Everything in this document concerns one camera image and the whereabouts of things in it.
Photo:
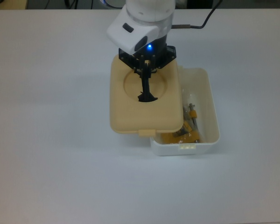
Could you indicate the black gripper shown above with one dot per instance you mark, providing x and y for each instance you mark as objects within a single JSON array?
[{"x": 164, "y": 54}]

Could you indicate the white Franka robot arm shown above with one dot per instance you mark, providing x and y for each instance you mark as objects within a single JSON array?
[{"x": 140, "y": 23}]

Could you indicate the bagged yellow tool parts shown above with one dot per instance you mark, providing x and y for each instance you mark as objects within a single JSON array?
[{"x": 191, "y": 135}]

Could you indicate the white plastic tool case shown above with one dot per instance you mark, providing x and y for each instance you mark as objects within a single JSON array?
[{"x": 168, "y": 149}]

